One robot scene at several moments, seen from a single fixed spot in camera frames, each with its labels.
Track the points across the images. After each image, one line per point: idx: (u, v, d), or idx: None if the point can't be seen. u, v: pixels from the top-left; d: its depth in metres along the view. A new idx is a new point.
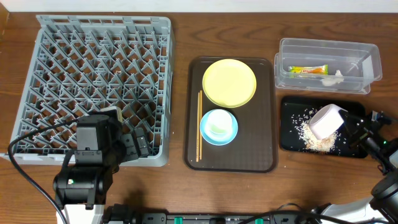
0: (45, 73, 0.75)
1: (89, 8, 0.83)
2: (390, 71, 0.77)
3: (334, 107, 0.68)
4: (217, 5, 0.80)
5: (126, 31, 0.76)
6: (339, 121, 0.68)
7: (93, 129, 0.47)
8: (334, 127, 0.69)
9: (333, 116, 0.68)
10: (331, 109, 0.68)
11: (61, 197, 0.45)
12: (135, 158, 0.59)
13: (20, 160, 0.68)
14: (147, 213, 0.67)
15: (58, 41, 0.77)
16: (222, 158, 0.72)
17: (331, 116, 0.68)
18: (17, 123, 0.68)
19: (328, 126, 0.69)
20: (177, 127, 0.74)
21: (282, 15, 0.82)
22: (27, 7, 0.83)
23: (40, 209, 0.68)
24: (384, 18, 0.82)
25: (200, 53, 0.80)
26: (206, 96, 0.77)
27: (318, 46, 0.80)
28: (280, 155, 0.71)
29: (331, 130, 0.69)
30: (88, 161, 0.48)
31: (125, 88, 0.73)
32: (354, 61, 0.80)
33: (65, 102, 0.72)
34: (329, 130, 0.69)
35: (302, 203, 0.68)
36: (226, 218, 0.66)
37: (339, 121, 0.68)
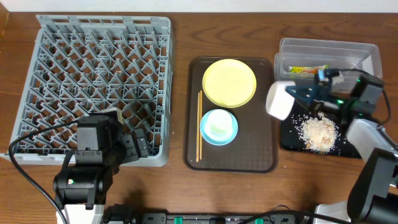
0: (45, 73, 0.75)
1: (89, 8, 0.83)
2: (390, 71, 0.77)
3: (279, 84, 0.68)
4: (217, 5, 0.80)
5: (126, 31, 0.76)
6: (288, 98, 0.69)
7: (94, 129, 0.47)
8: (286, 106, 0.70)
9: (282, 94, 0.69)
10: (276, 88, 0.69)
11: (61, 197, 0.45)
12: (135, 159, 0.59)
13: (20, 160, 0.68)
14: (147, 213, 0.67)
15: (58, 41, 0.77)
16: (222, 158, 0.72)
17: (278, 95, 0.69)
18: (17, 123, 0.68)
19: (280, 106, 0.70)
20: (176, 127, 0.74)
21: (282, 15, 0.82)
22: (27, 7, 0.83)
23: (40, 209, 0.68)
24: (384, 18, 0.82)
25: (200, 53, 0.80)
26: (206, 96, 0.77)
27: (318, 46, 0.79)
28: (280, 155, 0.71)
29: (286, 108, 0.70)
30: (89, 161, 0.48)
31: (125, 88, 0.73)
32: (354, 61, 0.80)
33: (65, 102, 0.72)
34: (285, 110, 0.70)
35: (302, 203, 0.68)
36: (226, 218, 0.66)
37: (288, 97, 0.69)
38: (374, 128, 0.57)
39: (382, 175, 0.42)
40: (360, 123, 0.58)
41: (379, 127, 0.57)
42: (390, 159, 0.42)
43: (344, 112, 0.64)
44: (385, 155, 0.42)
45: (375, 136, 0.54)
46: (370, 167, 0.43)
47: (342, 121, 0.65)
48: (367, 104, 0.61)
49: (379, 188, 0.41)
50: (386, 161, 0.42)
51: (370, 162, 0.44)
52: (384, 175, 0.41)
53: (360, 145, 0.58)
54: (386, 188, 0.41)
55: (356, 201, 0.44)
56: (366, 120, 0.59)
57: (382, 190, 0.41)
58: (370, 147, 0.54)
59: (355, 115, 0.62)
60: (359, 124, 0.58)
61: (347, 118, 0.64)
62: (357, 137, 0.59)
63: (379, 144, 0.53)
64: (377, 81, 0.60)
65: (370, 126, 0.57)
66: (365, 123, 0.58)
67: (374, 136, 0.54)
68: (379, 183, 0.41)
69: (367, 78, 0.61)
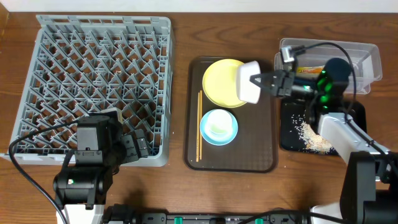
0: (45, 73, 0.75)
1: (89, 8, 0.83)
2: (390, 72, 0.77)
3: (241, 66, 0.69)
4: (217, 5, 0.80)
5: (126, 31, 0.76)
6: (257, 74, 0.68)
7: (94, 129, 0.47)
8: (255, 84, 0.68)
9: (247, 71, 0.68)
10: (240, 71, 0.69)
11: (61, 197, 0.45)
12: (135, 159, 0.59)
13: (20, 160, 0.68)
14: (147, 213, 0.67)
15: (58, 41, 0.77)
16: (222, 158, 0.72)
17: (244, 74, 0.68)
18: (17, 123, 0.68)
19: (248, 89, 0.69)
20: (176, 127, 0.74)
21: (282, 15, 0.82)
22: (28, 7, 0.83)
23: (40, 209, 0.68)
24: (384, 18, 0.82)
25: (200, 53, 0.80)
26: (206, 96, 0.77)
27: (318, 46, 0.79)
28: (280, 155, 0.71)
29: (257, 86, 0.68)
30: (89, 161, 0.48)
31: (125, 88, 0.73)
32: (354, 61, 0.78)
33: (65, 102, 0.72)
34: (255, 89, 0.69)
35: (302, 203, 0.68)
36: (226, 218, 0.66)
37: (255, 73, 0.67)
38: (343, 122, 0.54)
39: (365, 180, 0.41)
40: (329, 118, 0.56)
41: (342, 111, 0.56)
42: (369, 162, 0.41)
43: (318, 111, 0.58)
44: (364, 158, 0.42)
45: (346, 130, 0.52)
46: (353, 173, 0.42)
47: (311, 118, 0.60)
48: (337, 97, 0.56)
49: (367, 193, 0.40)
50: (366, 164, 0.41)
51: (351, 167, 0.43)
52: (367, 178, 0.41)
53: (334, 142, 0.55)
54: (373, 191, 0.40)
55: (348, 208, 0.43)
56: (333, 113, 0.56)
57: (369, 194, 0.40)
58: (344, 146, 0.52)
59: (320, 109, 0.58)
60: (328, 119, 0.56)
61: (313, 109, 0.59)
62: (331, 135, 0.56)
63: (351, 141, 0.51)
64: (341, 70, 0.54)
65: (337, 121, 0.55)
66: (332, 117, 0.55)
67: (344, 130, 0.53)
68: (365, 188, 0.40)
69: (330, 70, 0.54)
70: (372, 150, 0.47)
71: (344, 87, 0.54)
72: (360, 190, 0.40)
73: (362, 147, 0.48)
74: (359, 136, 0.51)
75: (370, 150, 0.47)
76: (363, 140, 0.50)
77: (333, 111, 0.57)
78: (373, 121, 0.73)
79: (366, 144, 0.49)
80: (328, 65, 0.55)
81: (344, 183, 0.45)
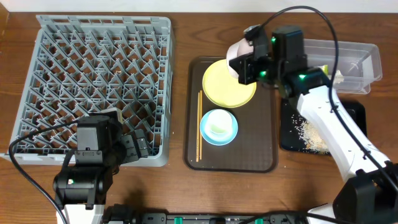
0: (45, 73, 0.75)
1: (89, 8, 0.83)
2: (390, 72, 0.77)
3: None
4: (217, 5, 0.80)
5: (126, 31, 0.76)
6: None
7: (94, 129, 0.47)
8: None
9: None
10: None
11: (61, 197, 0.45)
12: (135, 159, 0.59)
13: (20, 160, 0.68)
14: (147, 213, 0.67)
15: (58, 41, 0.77)
16: (222, 158, 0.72)
17: None
18: (17, 123, 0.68)
19: None
20: (176, 127, 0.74)
21: (282, 15, 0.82)
22: (28, 7, 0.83)
23: (40, 209, 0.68)
24: (384, 18, 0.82)
25: (200, 53, 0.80)
26: (206, 96, 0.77)
27: (318, 46, 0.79)
28: (280, 155, 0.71)
29: None
30: (89, 161, 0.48)
31: (125, 88, 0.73)
32: (354, 61, 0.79)
33: (65, 102, 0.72)
34: None
35: (302, 203, 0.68)
36: (226, 218, 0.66)
37: None
38: (331, 111, 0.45)
39: (365, 202, 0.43)
40: (313, 100, 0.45)
41: (325, 84, 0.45)
42: (365, 186, 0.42)
43: (295, 87, 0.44)
44: (360, 183, 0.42)
45: (339, 131, 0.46)
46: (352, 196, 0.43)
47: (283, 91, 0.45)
48: (298, 58, 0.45)
49: (366, 211, 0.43)
50: (365, 190, 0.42)
51: (349, 190, 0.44)
52: (365, 201, 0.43)
53: (324, 133, 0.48)
54: (370, 210, 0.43)
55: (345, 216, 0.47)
56: (314, 91, 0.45)
57: (368, 212, 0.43)
58: (335, 148, 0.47)
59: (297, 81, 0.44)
60: (311, 102, 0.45)
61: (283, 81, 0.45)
62: (319, 127, 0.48)
63: (346, 150, 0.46)
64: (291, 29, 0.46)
65: (323, 109, 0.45)
66: (318, 101, 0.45)
67: (334, 130, 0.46)
68: (365, 208, 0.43)
69: (280, 32, 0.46)
70: (368, 167, 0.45)
71: (300, 47, 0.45)
72: (360, 211, 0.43)
73: (359, 163, 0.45)
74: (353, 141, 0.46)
75: (367, 166, 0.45)
76: (358, 150, 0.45)
77: (310, 81, 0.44)
78: (373, 121, 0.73)
79: (362, 157, 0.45)
80: (277, 28, 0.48)
81: (341, 195, 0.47)
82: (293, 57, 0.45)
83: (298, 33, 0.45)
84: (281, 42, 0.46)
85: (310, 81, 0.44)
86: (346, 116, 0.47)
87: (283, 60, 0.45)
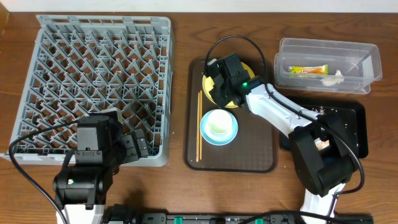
0: (45, 73, 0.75)
1: (89, 8, 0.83)
2: (390, 71, 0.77)
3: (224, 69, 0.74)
4: (217, 5, 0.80)
5: (126, 31, 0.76)
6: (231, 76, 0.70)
7: (94, 129, 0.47)
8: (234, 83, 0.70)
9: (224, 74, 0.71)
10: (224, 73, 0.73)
11: (61, 198, 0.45)
12: (135, 159, 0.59)
13: (20, 160, 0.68)
14: (146, 213, 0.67)
15: (58, 41, 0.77)
16: (222, 158, 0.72)
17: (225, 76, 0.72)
18: (17, 123, 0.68)
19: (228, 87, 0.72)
20: (176, 127, 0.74)
21: (282, 15, 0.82)
22: (28, 7, 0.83)
23: (40, 209, 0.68)
24: (384, 18, 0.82)
25: (200, 53, 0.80)
26: (206, 96, 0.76)
27: (318, 46, 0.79)
28: (280, 155, 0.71)
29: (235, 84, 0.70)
30: (89, 161, 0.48)
31: (125, 88, 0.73)
32: (354, 61, 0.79)
33: (65, 102, 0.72)
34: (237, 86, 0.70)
35: (302, 203, 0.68)
36: (226, 218, 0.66)
37: None
38: (267, 96, 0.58)
39: (311, 152, 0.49)
40: (254, 96, 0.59)
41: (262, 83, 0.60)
42: (305, 137, 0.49)
43: (242, 93, 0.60)
44: (301, 137, 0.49)
45: (275, 108, 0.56)
46: (298, 150, 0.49)
47: (236, 98, 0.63)
48: (239, 73, 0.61)
49: (315, 162, 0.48)
50: (306, 139, 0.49)
51: (293, 147, 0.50)
52: (311, 150, 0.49)
53: (272, 119, 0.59)
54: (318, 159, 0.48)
55: (305, 178, 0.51)
56: (255, 89, 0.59)
57: (318, 162, 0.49)
58: (280, 124, 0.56)
59: (242, 89, 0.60)
60: (253, 98, 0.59)
61: (236, 93, 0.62)
62: (265, 113, 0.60)
63: (283, 118, 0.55)
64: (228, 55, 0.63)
65: (262, 97, 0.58)
66: (257, 94, 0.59)
67: (273, 109, 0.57)
68: (313, 158, 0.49)
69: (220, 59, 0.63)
70: (305, 121, 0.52)
71: (239, 66, 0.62)
72: (310, 162, 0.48)
73: (295, 123, 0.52)
74: (286, 108, 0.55)
75: (302, 122, 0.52)
76: (293, 113, 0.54)
77: (252, 88, 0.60)
78: (373, 121, 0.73)
79: (297, 117, 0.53)
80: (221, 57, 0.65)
81: (294, 159, 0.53)
82: (234, 73, 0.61)
83: (234, 57, 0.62)
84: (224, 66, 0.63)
85: (252, 88, 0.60)
86: (282, 96, 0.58)
87: (229, 78, 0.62)
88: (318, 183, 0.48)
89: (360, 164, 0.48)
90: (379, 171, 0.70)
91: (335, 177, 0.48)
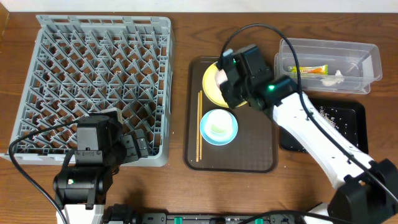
0: (45, 73, 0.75)
1: (89, 8, 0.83)
2: (391, 71, 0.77)
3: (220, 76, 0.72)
4: (217, 5, 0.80)
5: (126, 31, 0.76)
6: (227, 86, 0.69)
7: (94, 129, 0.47)
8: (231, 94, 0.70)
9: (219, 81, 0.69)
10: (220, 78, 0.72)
11: (61, 197, 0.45)
12: (135, 159, 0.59)
13: (20, 160, 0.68)
14: (146, 213, 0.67)
15: (58, 41, 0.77)
16: (222, 158, 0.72)
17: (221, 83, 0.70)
18: (17, 123, 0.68)
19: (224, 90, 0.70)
20: (176, 127, 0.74)
21: (282, 15, 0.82)
22: (28, 7, 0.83)
23: (40, 209, 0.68)
24: (384, 18, 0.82)
25: (200, 53, 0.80)
26: (206, 96, 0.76)
27: (318, 46, 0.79)
28: (280, 155, 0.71)
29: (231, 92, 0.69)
30: (89, 161, 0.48)
31: (125, 88, 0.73)
32: (354, 61, 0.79)
33: (65, 102, 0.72)
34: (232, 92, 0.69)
35: (302, 203, 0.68)
36: (226, 218, 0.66)
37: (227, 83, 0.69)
38: (306, 118, 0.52)
39: (359, 206, 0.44)
40: (284, 109, 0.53)
41: (295, 91, 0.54)
42: (356, 192, 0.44)
43: (267, 98, 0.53)
44: (352, 190, 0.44)
45: (315, 136, 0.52)
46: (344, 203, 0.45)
47: (258, 102, 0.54)
48: (261, 71, 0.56)
49: (362, 217, 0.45)
50: (356, 195, 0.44)
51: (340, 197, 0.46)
52: (359, 205, 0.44)
53: (303, 138, 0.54)
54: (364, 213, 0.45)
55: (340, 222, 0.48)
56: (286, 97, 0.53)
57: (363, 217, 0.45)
58: (321, 157, 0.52)
59: (265, 93, 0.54)
60: (285, 113, 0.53)
61: (257, 95, 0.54)
62: (298, 134, 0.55)
63: (328, 158, 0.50)
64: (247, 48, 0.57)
65: (298, 116, 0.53)
66: (288, 107, 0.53)
67: (311, 134, 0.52)
68: (359, 212, 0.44)
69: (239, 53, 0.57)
70: (356, 170, 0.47)
71: (259, 63, 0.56)
72: (355, 217, 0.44)
73: (346, 170, 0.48)
74: (334, 147, 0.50)
75: (354, 171, 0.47)
76: (341, 155, 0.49)
77: (280, 90, 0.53)
78: (373, 121, 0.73)
79: (346, 161, 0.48)
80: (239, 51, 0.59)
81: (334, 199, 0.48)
82: (255, 71, 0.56)
83: (254, 52, 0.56)
84: (242, 62, 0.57)
85: (278, 90, 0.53)
86: (324, 124, 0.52)
87: (249, 76, 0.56)
88: None
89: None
90: None
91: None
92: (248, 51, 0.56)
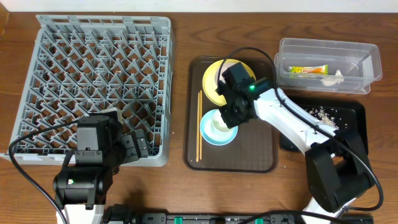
0: (45, 73, 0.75)
1: (89, 8, 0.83)
2: (390, 71, 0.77)
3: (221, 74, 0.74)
4: (217, 5, 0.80)
5: (126, 31, 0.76)
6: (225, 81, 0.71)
7: (94, 129, 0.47)
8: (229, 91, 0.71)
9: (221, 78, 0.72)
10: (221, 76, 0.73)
11: (61, 198, 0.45)
12: (135, 159, 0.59)
13: (20, 160, 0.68)
14: (147, 213, 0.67)
15: (58, 41, 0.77)
16: (222, 158, 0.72)
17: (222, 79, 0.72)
18: (17, 123, 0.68)
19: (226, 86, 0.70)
20: (176, 127, 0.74)
21: (282, 15, 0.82)
22: (28, 7, 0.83)
23: (40, 209, 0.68)
24: (384, 18, 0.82)
25: (200, 53, 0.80)
26: (206, 96, 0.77)
27: (318, 46, 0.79)
28: (280, 155, 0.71)
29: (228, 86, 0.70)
30: (89, 161, 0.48)
31: (125, 88, 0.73)
32: (354, 61, 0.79)
33: (65, 102, 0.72)
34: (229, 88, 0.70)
35: (302, 203, 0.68)
36: (226, 218, 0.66)
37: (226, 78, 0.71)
38: (278, 105, 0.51)
39: (328, 171, 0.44)
40: (262, 101, 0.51)
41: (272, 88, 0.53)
42: (323, 155, 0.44)
43: (250, 98, 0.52)
44: (318, 154, 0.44)
45: (288, 118, 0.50)
46: (313, 168, 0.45)
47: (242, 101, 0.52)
48: (245, 80, 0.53)
49: (332, 181, 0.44)
50: (323, 157, 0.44)
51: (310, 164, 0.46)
52: (329, 170, 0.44)
53: (278, 124, 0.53)
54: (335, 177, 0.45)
55: (319, 194, 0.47)
56: (265, 94, 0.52)
57: (334, 182, 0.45)
58: (293, 134, 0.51)
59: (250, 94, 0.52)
60: (260, 102, 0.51)
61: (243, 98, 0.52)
62: (274, 121, 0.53)
63: (298, 132, 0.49)
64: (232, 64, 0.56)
65: (273, 104, 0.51)
66: (265, 99, 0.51)
67: (283, 117, 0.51)
68: (331, 176, 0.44)
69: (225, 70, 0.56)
70: (321, 137, 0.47)
71: (244, 73, 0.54)
72: (326, 182, 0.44)
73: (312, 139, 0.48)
74: (301, 121, 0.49)
75: (319, 139, 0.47)
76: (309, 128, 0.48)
77: (260, 90, 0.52)
78: (373, 121, 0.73)
79: (313, 131, 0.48)
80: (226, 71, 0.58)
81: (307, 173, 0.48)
82: (241, 81, 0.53)
83: (238, 65, 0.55)
84: (227, 75, 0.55)
85: (260, 89, 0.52)
86: (294, 105, 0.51)
87: (236, 86, 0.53)
88: (333, 202, 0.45)
89: (380, 186, 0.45)
90: (379, 171, 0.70)
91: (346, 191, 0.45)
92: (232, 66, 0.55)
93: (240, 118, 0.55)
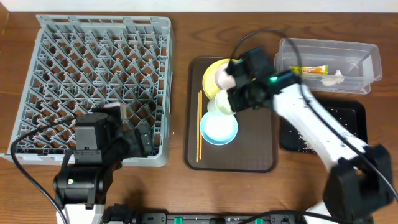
0: (45, 73, 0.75)
1: (89, 8, 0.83)
2: (390, 71, 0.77)
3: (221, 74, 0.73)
4: (217, 5, 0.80)
5: (126, 31, 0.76)
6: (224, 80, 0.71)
7: (93, 128, 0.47)
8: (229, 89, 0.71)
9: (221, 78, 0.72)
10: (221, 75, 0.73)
11: (61, 197, 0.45)
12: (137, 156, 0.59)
13: (21, 160, 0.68)
14: (146, 213, 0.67)
15: (58, 41, 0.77)
16: (222, 158, 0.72)
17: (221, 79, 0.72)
18: (17, 123, 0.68)
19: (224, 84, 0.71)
20: (176, 127, 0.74)
21: (282, 15, 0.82)
22: (28, 7, 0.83)
23: (40, 209, 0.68)
24: (384, 18, 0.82)
25: (200, 53, 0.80)
26: (206, 96, 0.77)
27: (318, 46, 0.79)
28: (280, 155, 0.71)
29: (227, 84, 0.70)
30: (88, 160, 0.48)
31: (125, 88, 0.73)
32: (354, 61, 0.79)
33: (65, 102, 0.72)
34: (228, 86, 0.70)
35: (301, 203, 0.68)
36: (226, 218, 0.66)
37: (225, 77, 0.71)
38: (304, 105, 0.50)
39: (351, 190, 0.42)
40: (286, 98, 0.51)
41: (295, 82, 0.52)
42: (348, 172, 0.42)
43: (270, 89, 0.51)
44: (344, 171, 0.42)
45: (312, 123, 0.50)
46: (336, 183, 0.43)
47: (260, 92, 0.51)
48: (267, 66, 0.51)
49: (354, 200, 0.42)
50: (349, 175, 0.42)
51: (333, 178, 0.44)
52: (352, 188, 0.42)
53: (298, 123, 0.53)
54: (357, 196, 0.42)
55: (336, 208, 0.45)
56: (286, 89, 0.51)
57: (355, 201, 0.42)
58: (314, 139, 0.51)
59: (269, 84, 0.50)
60: (285, 100, 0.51)
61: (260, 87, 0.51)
62: (293, 119, 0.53)
63: (323, 140, 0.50)
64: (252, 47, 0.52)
65: (296, 104, 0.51)
66: (291, 96, 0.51)
67: (306, 120, 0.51)
68: (352, 195, 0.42)
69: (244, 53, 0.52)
70: (349, 152, 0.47)
71: (265, 59, 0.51)
72: (347, 199, 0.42)
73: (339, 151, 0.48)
74: (329, 130, 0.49)
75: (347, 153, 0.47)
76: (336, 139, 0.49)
77: (282, 82, 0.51)
78: (373, 121, 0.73)
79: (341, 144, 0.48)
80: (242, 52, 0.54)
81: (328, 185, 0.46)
82: (262, 68, 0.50)
83: (259, 50, 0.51)
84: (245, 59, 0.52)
85: (282, 81, 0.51)
86: (320, 109, 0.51)
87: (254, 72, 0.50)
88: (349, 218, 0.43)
89: None
90: None
91: (364, 211, 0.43)
92: (255, 50, 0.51)
93: (249, 104, 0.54)
